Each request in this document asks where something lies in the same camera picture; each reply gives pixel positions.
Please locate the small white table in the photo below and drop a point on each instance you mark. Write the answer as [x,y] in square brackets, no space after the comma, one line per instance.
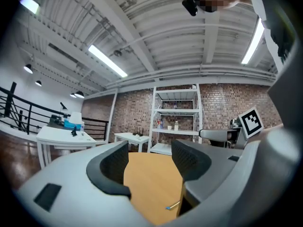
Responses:
[129,137]

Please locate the black phone stand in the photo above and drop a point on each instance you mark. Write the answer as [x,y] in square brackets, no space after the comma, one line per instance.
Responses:
[74,132]

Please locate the blue tissue box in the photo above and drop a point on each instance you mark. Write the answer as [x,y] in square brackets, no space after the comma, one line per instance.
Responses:
[71,125]

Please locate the clear plastic bottle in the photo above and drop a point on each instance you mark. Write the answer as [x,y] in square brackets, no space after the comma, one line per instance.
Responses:
[82,127]

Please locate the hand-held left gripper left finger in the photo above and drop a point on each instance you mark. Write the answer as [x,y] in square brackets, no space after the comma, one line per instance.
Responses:
[78,193]

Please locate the round wooden table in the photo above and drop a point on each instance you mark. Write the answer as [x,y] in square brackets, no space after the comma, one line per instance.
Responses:
[152,183]

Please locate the ceiling dome camera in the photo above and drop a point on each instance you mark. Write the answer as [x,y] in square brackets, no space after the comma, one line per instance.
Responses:
[117,53]

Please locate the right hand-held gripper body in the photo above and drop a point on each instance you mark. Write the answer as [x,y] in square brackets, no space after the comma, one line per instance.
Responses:
[251,123]

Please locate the ceiling light tube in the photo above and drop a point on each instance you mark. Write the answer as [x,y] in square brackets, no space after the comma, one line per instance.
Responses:
[107,60]
[253,40]
[29,5]

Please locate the white bottle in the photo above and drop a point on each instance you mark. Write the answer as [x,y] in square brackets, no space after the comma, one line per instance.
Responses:
[176,126]

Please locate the black router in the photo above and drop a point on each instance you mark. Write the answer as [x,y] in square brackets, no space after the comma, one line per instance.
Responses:
[137,134]

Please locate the white rectangular table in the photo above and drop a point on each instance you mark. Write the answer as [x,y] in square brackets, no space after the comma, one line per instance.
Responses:
[59,137]

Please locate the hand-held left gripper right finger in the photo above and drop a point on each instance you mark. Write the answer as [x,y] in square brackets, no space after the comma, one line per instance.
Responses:
[208,174]

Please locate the black pendant lamp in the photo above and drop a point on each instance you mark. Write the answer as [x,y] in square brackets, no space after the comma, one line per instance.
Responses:
[38,83]
[73,95]
[28,69]
[79,94]

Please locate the black head camera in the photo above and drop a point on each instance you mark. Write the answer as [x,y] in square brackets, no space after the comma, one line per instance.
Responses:
[190,6]

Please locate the dark desk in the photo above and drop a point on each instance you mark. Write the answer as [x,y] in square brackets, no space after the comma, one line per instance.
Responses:
[55,122]

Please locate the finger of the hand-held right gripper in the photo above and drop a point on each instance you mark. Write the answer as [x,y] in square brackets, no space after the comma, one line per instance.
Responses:
[215,135]

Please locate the black metal railing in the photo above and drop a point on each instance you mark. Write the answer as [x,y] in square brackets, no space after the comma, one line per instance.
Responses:
[21,112]

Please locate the red bottle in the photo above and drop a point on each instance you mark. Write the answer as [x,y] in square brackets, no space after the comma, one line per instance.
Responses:
[158,124]

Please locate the white metal shelf rack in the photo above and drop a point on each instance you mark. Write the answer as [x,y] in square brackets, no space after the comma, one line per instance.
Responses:
[176,131]

